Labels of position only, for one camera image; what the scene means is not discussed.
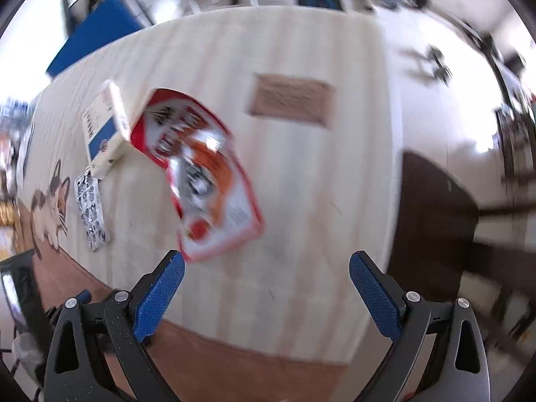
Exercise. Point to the white blue medicine box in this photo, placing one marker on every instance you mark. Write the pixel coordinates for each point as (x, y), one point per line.
(102, 130)

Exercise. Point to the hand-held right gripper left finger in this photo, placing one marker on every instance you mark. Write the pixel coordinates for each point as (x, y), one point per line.
(161, 297)

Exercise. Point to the cat print table mat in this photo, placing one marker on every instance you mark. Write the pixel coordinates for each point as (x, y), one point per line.
(293, 176)

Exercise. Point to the yellow snack bag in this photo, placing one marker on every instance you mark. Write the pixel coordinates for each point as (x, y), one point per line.
(5, 217)

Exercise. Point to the silver blister pack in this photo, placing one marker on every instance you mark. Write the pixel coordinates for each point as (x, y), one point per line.
(90, 209)

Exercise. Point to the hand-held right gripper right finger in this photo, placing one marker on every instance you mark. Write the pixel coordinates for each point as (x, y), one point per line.
(377, 297)

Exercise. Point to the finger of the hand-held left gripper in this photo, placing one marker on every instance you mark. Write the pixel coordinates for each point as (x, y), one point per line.
(83, 296)

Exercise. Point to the small chrome dumbbell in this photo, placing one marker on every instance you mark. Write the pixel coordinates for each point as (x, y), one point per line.
(435, 55)
(441, 74)

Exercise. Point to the red snack wrapper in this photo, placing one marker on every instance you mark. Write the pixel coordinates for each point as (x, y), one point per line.
(201, 176)

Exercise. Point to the dark wooden chair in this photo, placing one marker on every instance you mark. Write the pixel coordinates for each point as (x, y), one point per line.
(431, 226)

